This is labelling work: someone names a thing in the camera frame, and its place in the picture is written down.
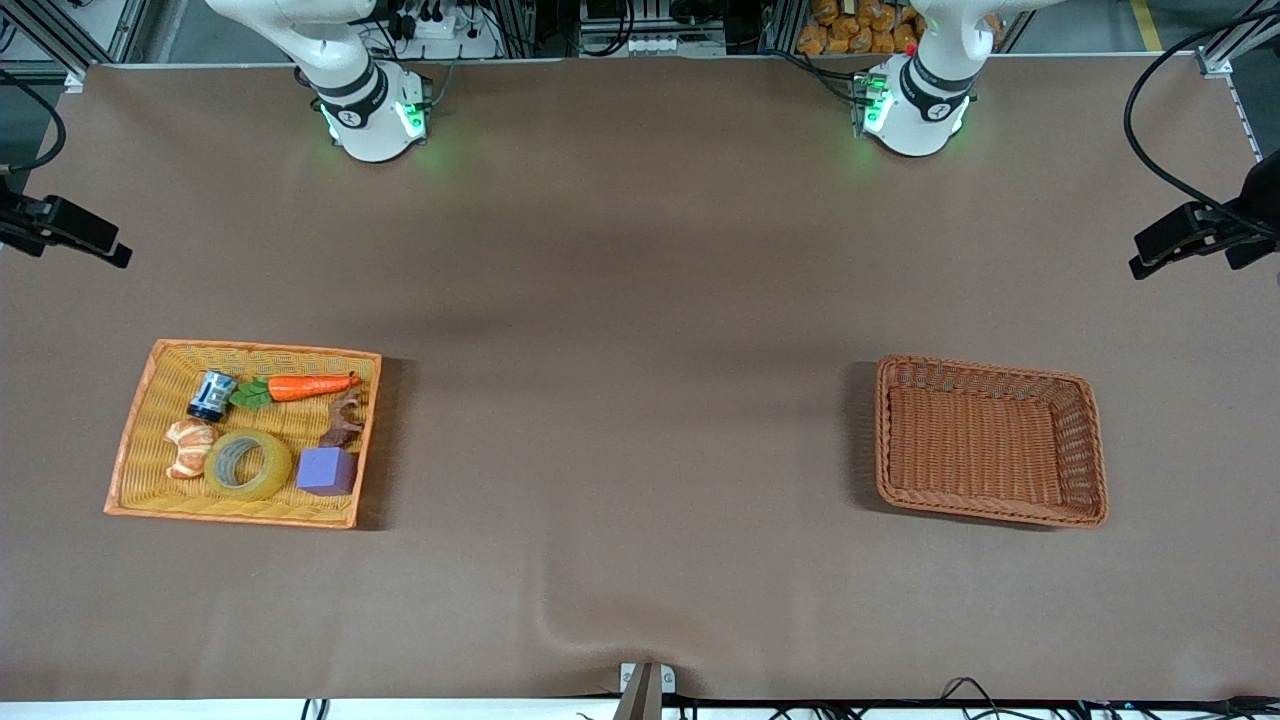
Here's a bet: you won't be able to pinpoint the yellowish clear tape roll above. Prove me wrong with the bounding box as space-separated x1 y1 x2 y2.
204 429 295 503

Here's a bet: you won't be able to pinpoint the yellow wicker basket orange rim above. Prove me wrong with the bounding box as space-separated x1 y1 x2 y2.
103 338 383 530

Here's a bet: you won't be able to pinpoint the small blue labelled can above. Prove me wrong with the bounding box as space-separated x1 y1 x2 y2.
186 370 239 423

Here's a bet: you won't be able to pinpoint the toy croissant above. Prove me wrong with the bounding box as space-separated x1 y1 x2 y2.
164 418 217 482

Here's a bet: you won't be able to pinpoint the orange toy carrot green leaves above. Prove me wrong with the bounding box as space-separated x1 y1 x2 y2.
229 372 363 411

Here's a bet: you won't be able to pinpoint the brown wicker basket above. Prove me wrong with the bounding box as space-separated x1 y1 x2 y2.
875 354 1111 529

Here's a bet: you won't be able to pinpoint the brown toy lion figure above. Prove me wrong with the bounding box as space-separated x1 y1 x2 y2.
318 388 367 449

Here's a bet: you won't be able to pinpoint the purple foam cube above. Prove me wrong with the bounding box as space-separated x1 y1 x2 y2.
295 446 359 498

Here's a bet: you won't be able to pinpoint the pile of orange bread toys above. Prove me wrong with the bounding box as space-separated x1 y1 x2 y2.
797 0 926 56

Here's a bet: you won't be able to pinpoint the white power strip with plugs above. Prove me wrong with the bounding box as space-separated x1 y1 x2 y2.
398 8 501 59

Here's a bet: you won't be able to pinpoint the white empty power strip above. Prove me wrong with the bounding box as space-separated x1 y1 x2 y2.
622 35 728 57

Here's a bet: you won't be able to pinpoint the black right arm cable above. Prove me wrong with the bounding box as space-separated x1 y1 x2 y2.
0 68 67 173

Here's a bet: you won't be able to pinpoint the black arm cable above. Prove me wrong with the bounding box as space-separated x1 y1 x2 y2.
1123 8 1280 239
0 68 67 173

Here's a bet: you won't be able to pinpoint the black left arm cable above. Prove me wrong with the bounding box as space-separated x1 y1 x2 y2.
1123 8 1280 239

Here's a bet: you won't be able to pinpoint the aluminium frame profile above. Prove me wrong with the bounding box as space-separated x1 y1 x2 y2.
15 0 151 93
1195 8 1280 78

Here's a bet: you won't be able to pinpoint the metal table edge bracket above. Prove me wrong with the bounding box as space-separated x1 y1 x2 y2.
618 661 677 720

